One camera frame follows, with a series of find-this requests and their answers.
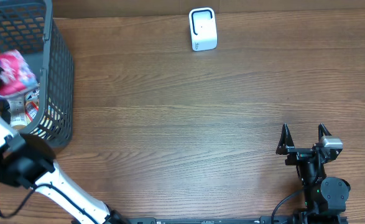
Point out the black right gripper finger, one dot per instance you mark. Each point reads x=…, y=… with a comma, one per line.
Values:
x=322, y=131
x=285, y=145

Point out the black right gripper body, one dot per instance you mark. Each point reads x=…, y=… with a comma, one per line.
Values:
x=298, y=154

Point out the red purple tissue pack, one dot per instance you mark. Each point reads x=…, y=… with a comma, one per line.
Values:
x=16, y=76

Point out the white tube gold cap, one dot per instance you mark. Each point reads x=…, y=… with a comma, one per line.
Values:
x=18, y=119

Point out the yellow wet wipes packet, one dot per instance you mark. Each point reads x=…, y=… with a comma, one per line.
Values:
x=31, y=104

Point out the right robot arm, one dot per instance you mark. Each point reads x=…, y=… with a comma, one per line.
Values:
x=325, y=197

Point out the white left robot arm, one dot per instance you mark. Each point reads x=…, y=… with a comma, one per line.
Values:
x=27, y=160

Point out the white barcode scanner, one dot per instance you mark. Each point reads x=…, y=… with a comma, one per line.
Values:
x=203, y=29

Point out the dark grey plastic basket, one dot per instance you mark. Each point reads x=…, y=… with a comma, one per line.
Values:
x=28, y=26

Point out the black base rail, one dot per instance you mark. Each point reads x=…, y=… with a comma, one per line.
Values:
x=150, y=220

